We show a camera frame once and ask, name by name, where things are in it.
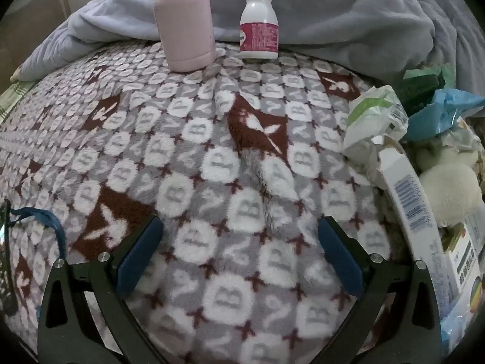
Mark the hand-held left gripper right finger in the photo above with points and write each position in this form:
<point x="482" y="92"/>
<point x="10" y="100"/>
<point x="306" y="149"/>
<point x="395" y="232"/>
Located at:
<point x="341" y="258"/>

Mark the blue snack packet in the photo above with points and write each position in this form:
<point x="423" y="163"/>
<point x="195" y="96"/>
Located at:
<point x="439" y="117"/>

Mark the white medicine bottle red label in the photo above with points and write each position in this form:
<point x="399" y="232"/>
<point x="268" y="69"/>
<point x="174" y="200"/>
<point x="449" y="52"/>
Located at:
<point x="259" y="11"/>

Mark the pink bottle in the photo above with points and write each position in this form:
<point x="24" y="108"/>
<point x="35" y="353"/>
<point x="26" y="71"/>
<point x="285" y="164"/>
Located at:
<point x="185" y="26"/>

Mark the white carton box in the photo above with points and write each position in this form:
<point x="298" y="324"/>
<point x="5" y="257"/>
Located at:
<point x="413" y="204"/>

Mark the printed fleece blanket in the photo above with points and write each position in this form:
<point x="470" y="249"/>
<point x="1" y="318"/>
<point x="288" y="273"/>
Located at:
<point x="189" y="159"/>

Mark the dark green snack packet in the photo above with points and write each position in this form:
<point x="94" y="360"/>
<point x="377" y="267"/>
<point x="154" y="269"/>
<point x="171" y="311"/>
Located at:
<point x="420" y="89"/>

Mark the green striped sheet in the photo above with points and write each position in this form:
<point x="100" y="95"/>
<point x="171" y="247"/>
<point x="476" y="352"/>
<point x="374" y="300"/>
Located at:
<point x="11" y="98"/>

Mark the green towel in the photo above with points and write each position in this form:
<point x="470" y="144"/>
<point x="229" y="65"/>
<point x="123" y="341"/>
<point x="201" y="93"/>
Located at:
<point x="428" y="71"/>

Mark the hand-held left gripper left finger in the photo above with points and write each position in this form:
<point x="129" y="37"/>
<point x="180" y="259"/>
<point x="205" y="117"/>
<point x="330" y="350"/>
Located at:
<point x="138" y="254"/>

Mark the cream fluffy cloth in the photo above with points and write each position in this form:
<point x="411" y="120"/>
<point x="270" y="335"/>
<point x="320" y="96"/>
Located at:
<point x="447" y="185"/>

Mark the white box green label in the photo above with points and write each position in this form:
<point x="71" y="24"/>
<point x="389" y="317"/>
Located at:
<point x="464" y="261"/>

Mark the white and green crumpled packet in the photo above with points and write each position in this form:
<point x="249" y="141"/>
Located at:
<point x="369" y="121"/>

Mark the grey-blue duvet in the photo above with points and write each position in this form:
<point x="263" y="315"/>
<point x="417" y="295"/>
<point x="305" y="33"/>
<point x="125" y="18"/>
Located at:
<point x="341" y="15"/>

